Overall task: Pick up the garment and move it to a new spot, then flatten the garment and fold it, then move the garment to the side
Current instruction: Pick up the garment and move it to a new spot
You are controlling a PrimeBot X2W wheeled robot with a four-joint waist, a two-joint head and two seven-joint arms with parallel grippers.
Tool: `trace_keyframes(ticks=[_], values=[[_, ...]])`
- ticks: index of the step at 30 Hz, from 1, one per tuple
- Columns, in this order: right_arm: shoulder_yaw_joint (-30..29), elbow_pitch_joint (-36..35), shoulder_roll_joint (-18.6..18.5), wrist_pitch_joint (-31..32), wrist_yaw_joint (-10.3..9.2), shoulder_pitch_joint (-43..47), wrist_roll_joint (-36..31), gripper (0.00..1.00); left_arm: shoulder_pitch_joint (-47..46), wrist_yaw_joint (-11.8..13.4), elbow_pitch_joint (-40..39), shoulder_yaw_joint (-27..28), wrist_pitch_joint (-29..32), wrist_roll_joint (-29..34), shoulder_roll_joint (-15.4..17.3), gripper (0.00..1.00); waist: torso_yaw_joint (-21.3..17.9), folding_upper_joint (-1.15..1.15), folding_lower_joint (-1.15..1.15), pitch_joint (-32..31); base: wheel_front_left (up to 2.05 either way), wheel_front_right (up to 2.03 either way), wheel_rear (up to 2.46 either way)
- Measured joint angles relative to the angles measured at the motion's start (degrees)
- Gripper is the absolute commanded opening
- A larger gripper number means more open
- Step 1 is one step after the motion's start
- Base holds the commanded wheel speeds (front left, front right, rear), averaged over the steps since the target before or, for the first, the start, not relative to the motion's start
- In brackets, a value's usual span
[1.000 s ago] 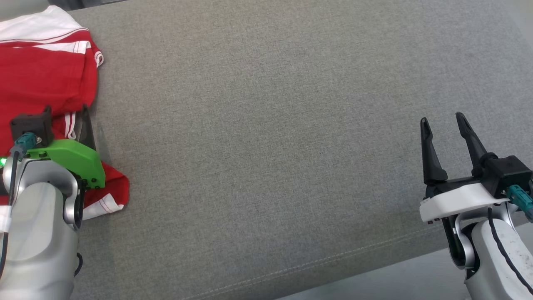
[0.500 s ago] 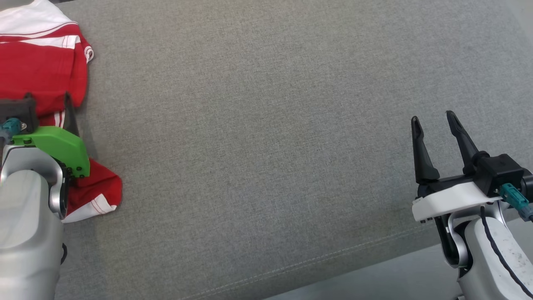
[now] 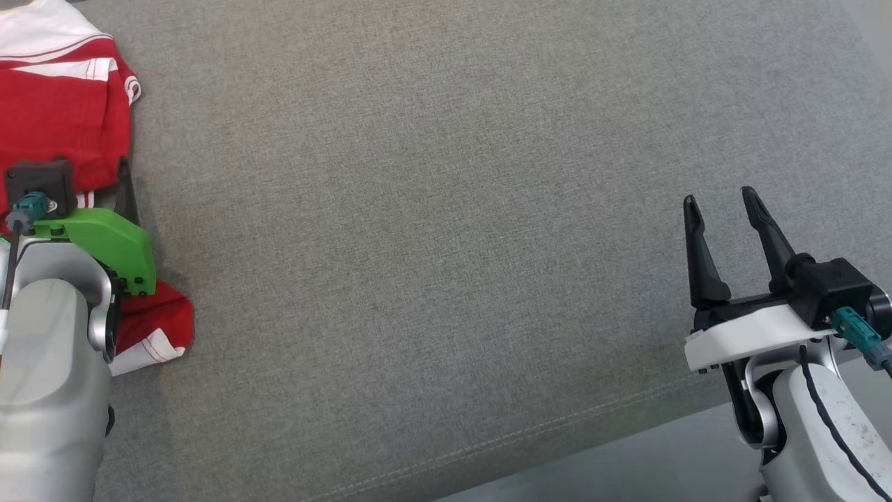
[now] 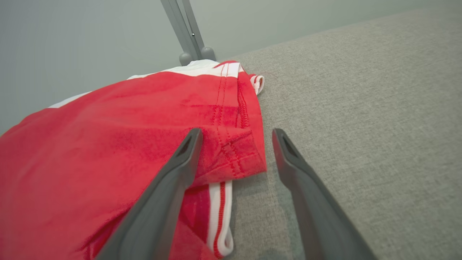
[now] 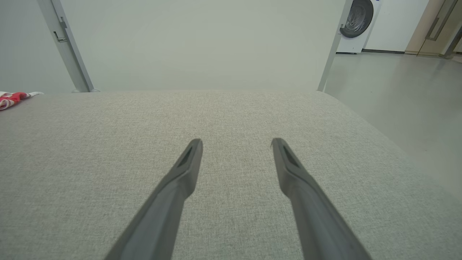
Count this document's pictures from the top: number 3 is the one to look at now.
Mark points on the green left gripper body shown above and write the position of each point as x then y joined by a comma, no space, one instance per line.
104,237

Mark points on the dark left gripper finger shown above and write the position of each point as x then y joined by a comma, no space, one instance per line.
126,192

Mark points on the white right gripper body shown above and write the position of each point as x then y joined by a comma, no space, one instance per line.
746,331

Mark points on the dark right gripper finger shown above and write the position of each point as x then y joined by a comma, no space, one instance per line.
700,272
773,251

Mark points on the red shorts with white stripe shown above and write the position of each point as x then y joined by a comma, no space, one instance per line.
56,125

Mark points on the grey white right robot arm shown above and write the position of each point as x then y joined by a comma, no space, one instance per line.
822,432

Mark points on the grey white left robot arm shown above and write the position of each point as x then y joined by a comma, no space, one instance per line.
49,390

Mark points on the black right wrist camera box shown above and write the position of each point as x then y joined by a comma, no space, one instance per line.
829,286

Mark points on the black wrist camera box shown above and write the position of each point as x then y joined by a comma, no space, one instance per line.
42,178
829,286

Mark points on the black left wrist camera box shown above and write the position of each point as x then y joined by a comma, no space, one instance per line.
42,178

